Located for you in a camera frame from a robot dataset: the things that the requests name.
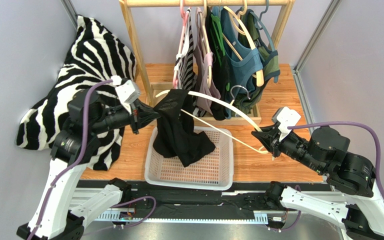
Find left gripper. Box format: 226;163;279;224
89;97;163;135

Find black tank top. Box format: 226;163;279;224
152;89;216;168

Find pink hanger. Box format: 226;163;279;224
172;0;189;89

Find cream hanger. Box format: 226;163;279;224
154;85;270;155

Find striped tank top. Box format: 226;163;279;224
171;8;208;117

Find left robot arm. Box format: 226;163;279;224
16;89;159;240

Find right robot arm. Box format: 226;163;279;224
252;124;384;240

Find mauve tank top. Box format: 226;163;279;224
193;7;221;99

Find blue tank top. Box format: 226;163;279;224
206;6;264;114

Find teal hanger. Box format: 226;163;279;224
250;0;278;54

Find wooden clothes rack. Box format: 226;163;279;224
118;0;296;126

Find white plastic basket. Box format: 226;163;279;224
144;126;234;191

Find zebra print blanket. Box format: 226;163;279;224
15;14;138;171

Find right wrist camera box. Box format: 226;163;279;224
272;106;301;142

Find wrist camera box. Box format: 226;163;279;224
272;106;301;142
110;75;141;106

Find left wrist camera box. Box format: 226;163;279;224
110;75;141;106

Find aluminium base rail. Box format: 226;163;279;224
38;181;361;240

